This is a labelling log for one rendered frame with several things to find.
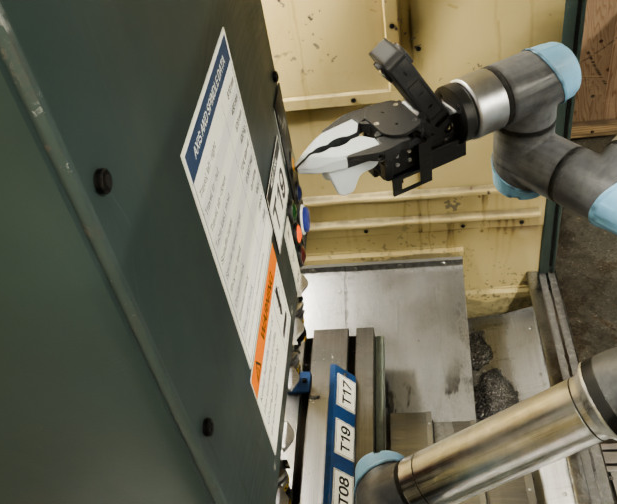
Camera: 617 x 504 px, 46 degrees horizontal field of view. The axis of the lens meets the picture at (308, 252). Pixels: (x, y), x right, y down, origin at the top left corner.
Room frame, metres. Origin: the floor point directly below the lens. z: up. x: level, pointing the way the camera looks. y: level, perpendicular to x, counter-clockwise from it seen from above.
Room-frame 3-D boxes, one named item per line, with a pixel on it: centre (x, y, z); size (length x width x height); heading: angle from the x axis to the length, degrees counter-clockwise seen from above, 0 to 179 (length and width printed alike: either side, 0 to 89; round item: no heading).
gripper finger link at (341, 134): (0.67, -0.04, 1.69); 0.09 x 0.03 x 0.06; 109
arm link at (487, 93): (0.72, -0.23, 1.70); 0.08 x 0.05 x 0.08; 19
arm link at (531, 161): (0.73, -0.31, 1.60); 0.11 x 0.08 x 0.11; 28
